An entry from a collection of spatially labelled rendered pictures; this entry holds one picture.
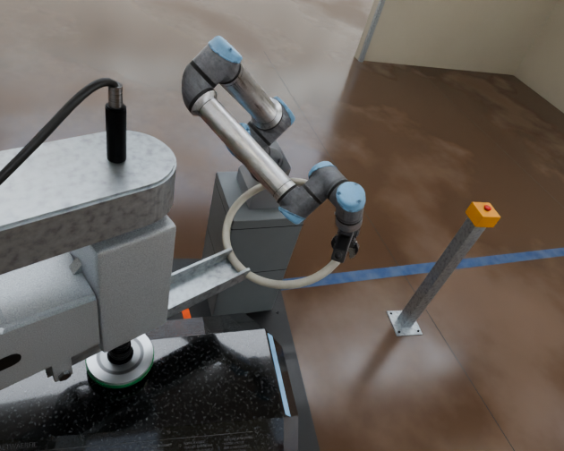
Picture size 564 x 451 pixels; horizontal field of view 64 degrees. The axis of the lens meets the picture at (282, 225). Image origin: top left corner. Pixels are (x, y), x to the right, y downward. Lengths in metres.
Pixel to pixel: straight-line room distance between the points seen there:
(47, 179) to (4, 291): 0.32
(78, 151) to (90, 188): 0.12
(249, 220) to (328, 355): 1.09
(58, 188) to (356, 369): 2.31
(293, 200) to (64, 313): 0.75
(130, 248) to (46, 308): 0.23
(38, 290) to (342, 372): 2.07
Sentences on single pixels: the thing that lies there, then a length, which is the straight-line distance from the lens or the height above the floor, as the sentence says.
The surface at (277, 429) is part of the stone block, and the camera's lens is 1.69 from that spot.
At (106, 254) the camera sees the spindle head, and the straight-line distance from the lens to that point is 1.06.
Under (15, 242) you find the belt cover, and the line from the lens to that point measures 0.94.
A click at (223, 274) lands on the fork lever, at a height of 1.13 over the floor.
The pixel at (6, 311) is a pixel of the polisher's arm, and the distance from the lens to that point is 1.16.
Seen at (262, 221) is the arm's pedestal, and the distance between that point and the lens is 2.29.
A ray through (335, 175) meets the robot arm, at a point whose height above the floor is 1.55.
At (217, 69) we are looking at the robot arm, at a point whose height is 1.68.
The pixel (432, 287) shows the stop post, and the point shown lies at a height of 0.45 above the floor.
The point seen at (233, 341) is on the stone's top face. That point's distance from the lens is 1.78.
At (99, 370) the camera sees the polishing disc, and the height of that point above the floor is 0.93.
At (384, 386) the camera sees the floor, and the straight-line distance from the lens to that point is 2.96.
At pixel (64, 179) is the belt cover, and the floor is 1.74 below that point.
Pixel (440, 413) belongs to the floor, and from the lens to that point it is 3.06.
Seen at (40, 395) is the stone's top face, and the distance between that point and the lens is 1.69.
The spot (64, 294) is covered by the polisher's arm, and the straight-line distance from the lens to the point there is 1.18.
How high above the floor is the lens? 2.37
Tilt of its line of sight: 42 degrees down
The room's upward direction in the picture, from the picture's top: 18 degrees clockwise
